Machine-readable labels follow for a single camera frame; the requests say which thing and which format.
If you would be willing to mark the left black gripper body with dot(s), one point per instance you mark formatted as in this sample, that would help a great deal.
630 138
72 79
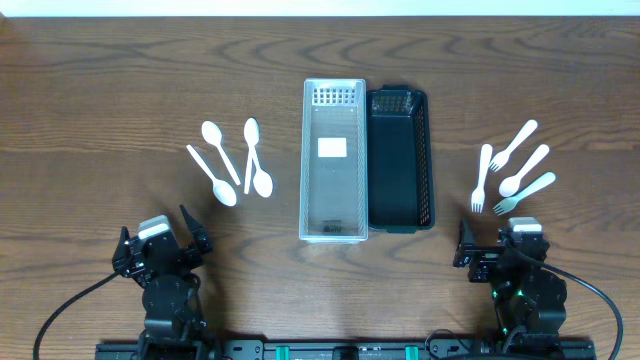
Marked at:
163 251

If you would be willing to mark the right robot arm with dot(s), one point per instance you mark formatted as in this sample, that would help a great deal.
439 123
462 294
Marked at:
528 300

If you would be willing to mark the white spoon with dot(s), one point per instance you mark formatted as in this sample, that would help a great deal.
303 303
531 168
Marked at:
213 136
222 190
510 185

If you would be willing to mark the white fork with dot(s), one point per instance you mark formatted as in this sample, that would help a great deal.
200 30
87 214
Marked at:
502 157
478 194

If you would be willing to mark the white spoon bowl up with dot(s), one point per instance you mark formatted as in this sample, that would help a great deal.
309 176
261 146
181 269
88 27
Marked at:
251 135

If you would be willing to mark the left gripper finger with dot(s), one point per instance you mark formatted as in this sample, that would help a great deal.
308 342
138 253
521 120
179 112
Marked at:
200 237
122 255

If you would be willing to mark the white spoon bowl down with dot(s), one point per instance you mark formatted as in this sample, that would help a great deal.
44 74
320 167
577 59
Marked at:
262 180

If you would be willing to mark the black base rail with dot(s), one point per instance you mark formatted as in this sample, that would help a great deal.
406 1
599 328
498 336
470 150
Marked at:
438 348

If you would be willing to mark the pale green fork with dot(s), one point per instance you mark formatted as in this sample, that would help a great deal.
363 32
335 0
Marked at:
509 203

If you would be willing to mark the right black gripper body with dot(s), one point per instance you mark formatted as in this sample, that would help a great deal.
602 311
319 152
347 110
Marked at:
482 255

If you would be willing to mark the black plastic basket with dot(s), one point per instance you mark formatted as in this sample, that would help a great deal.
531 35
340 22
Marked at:
400 181

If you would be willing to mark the white label in basket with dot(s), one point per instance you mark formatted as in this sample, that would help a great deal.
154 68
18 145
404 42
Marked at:
332 147

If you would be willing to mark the clear plastic basket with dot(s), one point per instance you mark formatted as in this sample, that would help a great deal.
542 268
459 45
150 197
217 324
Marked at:
334 191

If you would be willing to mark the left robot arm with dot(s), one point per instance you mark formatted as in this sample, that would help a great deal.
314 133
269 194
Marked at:
174 325

